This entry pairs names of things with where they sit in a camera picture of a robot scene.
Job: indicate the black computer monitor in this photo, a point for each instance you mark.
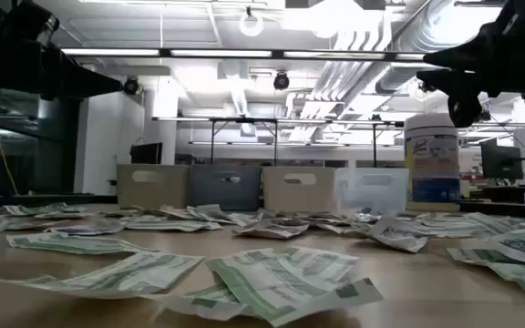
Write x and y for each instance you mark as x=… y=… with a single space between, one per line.
x=146 y=153
x=501 y=162

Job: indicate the dark grey plastic bin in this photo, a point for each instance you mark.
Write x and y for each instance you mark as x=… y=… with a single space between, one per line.
x=226 y=193

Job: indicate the white plastic bin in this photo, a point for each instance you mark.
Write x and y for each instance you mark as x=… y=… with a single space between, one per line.
x=299 y=196

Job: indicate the black distant workstation frame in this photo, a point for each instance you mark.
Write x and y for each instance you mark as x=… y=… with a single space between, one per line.
x=244 y=120

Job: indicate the black bar LED light strip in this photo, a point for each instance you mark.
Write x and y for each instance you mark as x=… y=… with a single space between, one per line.
x=278 y=54

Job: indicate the clear plastic bin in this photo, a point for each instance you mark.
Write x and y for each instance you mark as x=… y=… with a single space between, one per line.
x=372 y=196

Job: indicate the silver ceiling air duct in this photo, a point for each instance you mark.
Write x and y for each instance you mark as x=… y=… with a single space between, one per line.
x=431 y=27

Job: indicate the light grey plastic bin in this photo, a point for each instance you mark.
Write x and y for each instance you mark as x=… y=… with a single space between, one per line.
x=153 y=189

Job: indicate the black round ceiling spotlight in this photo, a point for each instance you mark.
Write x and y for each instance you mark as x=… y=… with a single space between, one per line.
x=130 y=85
x=281 y=81

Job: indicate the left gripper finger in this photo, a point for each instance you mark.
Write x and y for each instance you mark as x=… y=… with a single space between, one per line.
x=71 y=77

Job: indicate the disinfecting wipes canister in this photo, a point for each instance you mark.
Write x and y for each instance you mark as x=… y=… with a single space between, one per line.
x=431 y=168

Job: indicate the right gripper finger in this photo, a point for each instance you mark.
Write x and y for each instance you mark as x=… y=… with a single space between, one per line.
x=463 y=54
x=463 y=86

